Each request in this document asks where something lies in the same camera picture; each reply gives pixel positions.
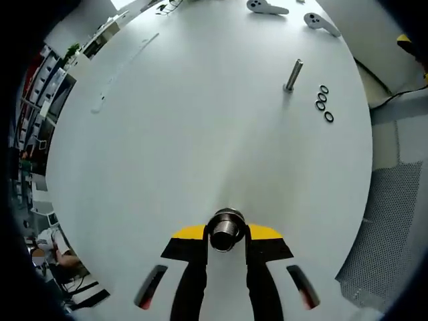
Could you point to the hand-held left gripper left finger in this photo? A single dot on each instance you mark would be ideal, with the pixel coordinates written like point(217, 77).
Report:
point(189, 250)

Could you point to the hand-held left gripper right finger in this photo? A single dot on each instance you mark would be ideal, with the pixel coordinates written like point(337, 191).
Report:
point(267, 250)

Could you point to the large threaded steel stud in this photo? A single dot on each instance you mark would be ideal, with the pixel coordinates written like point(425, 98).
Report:
point(224, 230)

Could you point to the large black washer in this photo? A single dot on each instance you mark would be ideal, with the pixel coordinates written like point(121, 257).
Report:
point(229, 211)

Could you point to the small threaded steel stud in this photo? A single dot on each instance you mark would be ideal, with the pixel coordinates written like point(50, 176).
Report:
point(294, 75)

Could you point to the white handheld controller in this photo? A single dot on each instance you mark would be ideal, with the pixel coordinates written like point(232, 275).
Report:
point(264, 6)
point(317, 22)

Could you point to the grey mesh office chair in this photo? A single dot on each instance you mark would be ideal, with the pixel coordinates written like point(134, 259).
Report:
point(384, 217)

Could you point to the shelving unit with white boxes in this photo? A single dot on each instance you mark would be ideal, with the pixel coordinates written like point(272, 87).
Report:
point(36, 87)

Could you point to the small green plant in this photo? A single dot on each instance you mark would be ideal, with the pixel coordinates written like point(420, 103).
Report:
point(72, 51)

